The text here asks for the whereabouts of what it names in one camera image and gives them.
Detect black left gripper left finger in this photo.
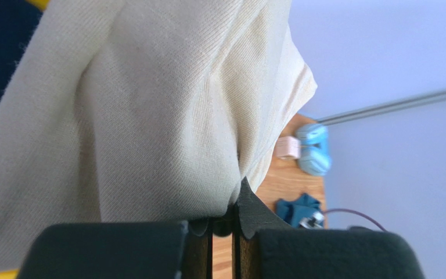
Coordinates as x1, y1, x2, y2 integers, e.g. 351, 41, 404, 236
17, 220, 212, 279

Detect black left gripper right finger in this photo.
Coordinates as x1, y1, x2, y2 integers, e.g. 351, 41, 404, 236
232, 179, 425, 278

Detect beige t-shirt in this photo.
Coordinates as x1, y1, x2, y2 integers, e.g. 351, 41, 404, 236
0, 1, 317, 272

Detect teal folded t-shirt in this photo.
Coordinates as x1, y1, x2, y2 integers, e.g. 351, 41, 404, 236
275, 194, 325, 229

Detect light blue headphones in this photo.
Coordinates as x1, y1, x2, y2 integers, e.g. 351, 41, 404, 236
295, 123, 332, 176

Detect small pink cube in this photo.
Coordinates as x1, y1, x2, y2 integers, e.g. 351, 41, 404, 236
274, 136, 301, 160

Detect yellow plastic bin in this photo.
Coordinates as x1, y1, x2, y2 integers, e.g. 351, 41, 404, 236
26, 0, 50, 11

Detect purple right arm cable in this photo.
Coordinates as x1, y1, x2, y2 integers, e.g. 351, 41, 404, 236
322, 208, 387, 232

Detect right aluminium corner post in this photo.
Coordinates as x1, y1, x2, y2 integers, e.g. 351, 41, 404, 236
316, 90, 446, 126

